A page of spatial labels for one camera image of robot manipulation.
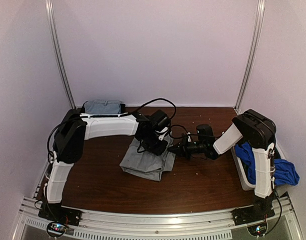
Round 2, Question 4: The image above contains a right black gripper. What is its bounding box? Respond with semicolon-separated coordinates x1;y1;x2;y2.
168;136;206;161

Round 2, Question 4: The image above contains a grey polo shirt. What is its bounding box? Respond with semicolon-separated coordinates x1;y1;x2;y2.
120;138;175;182

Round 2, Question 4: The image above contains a blue garment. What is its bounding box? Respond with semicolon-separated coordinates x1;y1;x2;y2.
234;142;300;186

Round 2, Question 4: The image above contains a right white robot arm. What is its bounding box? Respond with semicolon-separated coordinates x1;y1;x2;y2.
168;109;276;221

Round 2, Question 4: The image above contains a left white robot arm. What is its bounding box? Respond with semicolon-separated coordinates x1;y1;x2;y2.
44;109;171;222

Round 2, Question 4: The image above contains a white laundry basket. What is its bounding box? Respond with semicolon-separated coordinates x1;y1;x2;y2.
231;147;277;198

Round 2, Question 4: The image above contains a folded black garment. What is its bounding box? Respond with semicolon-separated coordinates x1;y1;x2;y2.
77;104;126;115

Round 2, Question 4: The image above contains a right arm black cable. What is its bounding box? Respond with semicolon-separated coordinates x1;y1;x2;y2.
170;124;223;141

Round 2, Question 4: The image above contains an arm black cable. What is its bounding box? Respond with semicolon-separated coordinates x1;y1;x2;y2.
47;98;177;153
170;124;223;141

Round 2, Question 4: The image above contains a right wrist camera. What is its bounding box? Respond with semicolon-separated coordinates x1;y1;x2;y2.
184;134;192;142

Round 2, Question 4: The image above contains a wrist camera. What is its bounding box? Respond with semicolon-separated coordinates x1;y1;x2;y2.
184;134;192;142
156;127;169;141

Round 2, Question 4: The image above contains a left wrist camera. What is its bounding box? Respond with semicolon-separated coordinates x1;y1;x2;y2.
156;127;169;141

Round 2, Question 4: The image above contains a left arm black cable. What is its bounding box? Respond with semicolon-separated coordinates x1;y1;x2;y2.
47;98;177;153

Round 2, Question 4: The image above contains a front aluminium rail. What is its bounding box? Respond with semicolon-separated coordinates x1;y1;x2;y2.
11;196;303;240

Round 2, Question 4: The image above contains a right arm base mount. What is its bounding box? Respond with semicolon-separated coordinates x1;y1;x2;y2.
231;205;275;226

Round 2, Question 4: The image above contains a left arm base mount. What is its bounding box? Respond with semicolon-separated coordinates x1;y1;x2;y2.
38;203;82;226

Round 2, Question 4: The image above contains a right aluminium frame post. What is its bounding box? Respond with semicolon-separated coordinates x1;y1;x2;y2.
234;0;266;113

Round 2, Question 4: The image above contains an aluminium frame post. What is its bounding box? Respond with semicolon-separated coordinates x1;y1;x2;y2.
234;0;266;113
45;0;76;109

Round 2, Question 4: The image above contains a left aluminium frame post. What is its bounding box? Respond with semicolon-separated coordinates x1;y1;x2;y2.
45;0;76;109

